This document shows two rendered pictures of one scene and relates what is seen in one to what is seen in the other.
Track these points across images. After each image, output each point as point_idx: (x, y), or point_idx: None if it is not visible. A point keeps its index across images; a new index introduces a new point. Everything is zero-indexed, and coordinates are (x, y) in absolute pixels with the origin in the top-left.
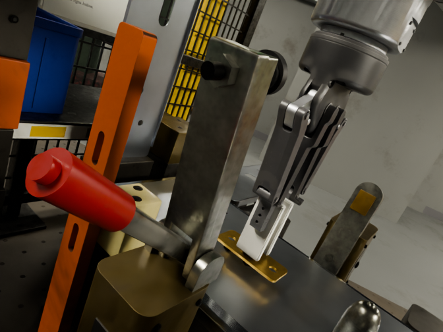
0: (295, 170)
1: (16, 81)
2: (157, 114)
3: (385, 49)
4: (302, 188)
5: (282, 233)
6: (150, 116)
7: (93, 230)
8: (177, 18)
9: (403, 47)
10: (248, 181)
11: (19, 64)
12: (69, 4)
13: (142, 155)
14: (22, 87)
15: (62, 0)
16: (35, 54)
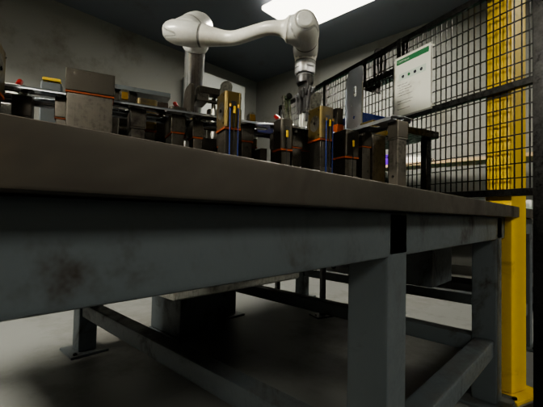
0: (299, 105)
1: (335, 128)
2: (360, 122)
3: (298, 73)
4: (305, 108)
5: (342, 135)
6: (359, 123)
7: None
8: (358, 91)
9: (297, 70)
10: (367, 127)
11: (335, 124)
12: (401, 111)
13: None
14: (336, 129)
15: (399, 111)
16: None
